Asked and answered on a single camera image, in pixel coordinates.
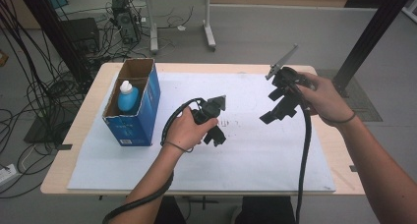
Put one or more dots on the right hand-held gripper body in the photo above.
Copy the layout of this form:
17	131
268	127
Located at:
288	78

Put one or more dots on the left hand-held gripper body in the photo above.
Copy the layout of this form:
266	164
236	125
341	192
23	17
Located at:
209	111

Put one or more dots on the blue cardboard box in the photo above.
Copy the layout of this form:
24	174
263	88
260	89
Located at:
141	125

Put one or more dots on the blue bottle with white cap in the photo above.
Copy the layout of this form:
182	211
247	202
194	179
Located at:
128	99

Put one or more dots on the person's left hand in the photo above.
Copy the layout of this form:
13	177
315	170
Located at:
188	129

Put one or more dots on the person's right hand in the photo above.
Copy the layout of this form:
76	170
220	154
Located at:
327	98

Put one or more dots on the white paper mat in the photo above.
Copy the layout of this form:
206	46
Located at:
249	161

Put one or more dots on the person's left leg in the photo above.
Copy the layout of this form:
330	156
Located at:
170	212

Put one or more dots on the person's leg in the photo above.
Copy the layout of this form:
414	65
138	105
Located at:
265	211
170	212

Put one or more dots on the person's right leg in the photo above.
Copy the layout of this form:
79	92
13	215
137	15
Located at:
265	211

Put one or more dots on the black tape strip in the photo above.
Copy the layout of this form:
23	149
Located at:
64	147
353	168

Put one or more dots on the black computer tower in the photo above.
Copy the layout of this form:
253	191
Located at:
126	21

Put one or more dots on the black box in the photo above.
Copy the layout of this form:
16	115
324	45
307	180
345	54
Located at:
82	32

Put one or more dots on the white power strip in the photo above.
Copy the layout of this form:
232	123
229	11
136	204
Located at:
7	174

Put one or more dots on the white desk frame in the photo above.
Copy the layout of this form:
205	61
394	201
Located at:
209	27

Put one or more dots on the dark metal post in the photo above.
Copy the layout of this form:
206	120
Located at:
52	27
373	30

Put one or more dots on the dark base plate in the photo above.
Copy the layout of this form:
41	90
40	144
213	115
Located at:
46	129

